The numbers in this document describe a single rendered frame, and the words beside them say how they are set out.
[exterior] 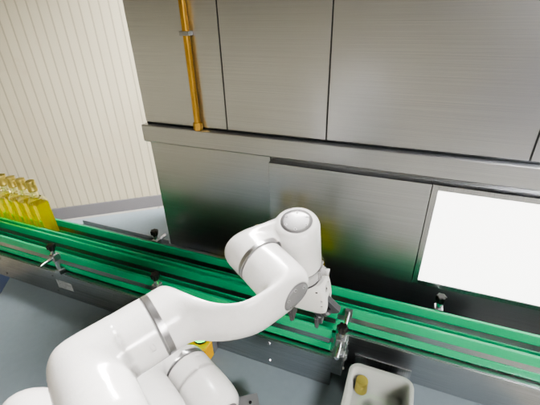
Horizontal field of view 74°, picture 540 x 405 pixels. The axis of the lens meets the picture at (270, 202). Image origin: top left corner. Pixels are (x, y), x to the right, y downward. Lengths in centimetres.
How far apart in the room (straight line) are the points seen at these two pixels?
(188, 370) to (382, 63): 82
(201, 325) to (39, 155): 331
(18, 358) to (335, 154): 121
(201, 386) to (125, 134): 294
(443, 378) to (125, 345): 94
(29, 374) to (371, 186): 120
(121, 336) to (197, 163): 88
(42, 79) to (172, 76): 235
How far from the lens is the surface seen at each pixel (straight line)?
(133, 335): 47
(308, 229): 54
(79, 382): 46
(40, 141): 365
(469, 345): 114
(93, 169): 364
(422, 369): 120
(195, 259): 135
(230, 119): 115
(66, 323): 156
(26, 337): 158
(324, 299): 67
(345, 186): 106
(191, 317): 48
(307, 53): 102
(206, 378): 74
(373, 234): 113
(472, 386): 123
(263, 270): 50
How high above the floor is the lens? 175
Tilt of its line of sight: 29 degrees down
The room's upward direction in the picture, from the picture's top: 2 degrees counter-clockwise
